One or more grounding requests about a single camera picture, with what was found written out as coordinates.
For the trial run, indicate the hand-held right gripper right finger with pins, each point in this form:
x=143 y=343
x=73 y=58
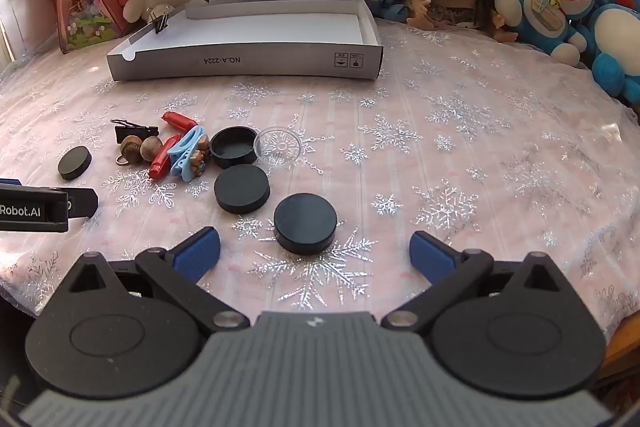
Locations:
x=430 y=253

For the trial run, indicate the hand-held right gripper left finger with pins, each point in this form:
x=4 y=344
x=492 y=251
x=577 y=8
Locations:
x=197 y=253

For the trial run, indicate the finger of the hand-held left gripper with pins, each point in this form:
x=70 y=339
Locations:
x=82 y=203
x=10 y=182

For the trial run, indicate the small black round disc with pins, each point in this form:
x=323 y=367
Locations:
x=75 y=162

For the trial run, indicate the black round puck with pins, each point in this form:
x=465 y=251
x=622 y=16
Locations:
x=241 y=188
x=305 y=223

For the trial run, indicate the black binder clip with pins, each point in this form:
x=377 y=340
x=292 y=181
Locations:
x=132 y=133
x=161 y=24

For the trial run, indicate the red plastic whistle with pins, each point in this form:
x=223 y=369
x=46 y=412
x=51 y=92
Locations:
x=162 y=157
x=177 y=121

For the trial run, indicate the black round lid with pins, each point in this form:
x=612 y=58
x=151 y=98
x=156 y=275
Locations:
x=231 y=153

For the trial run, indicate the light blue hair claw clip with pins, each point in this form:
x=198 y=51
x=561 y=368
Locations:
x=187 y=141

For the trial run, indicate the clear plastic round lid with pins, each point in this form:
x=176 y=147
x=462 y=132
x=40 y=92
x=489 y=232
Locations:
x=277 y=147

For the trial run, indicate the white cardboard box tray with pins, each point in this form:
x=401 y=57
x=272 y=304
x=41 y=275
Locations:
x=275 y=27

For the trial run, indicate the blue robot cat plush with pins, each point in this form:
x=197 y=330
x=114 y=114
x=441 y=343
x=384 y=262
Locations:
x=545 y=7

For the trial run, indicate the blue and white plush toy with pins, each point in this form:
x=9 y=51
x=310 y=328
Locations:
x=615 y=37

